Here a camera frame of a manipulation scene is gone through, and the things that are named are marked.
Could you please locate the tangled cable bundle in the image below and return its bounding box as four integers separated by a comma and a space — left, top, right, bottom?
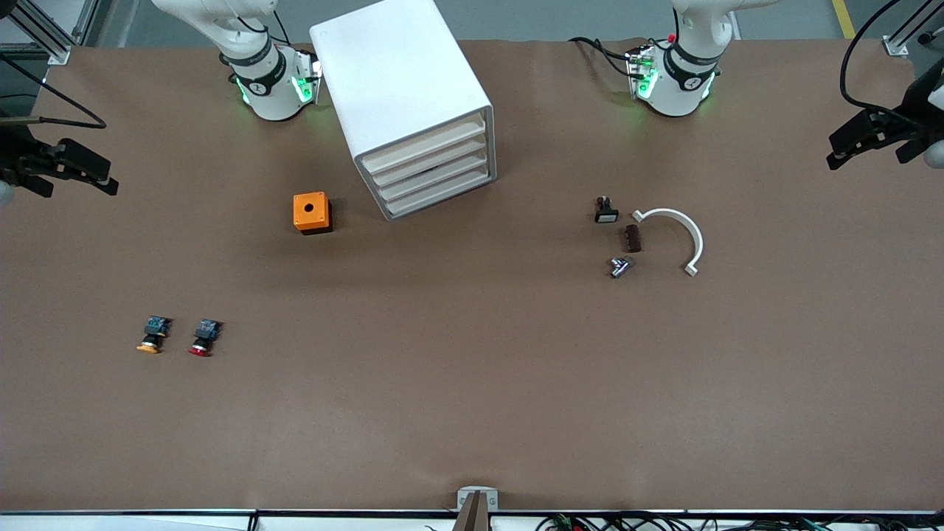
535, 513, 944, 531

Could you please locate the red mushroom push button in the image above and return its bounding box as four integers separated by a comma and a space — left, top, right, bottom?
188, 319, 223, 358

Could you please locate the white table edge rail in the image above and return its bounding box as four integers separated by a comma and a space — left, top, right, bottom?
0, 509, 944, 531

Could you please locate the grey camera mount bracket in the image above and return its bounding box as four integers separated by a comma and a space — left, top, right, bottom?
452, 487, 499, 531

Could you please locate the aluminium frame post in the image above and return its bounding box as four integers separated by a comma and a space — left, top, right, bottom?
881, 0, 944, 57
0, 0, 93, 66

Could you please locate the yellow cap push button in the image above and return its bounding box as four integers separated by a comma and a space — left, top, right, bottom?
136, 316, 173, 355

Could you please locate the white curved plastic bracket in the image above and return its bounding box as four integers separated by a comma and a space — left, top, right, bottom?
632, 208, 704, 277

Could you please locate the orange box with hole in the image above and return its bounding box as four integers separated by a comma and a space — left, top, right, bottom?
293, 192, 333, 235

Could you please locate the black base cable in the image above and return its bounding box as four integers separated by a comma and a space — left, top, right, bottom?
568, 35, 639, 78

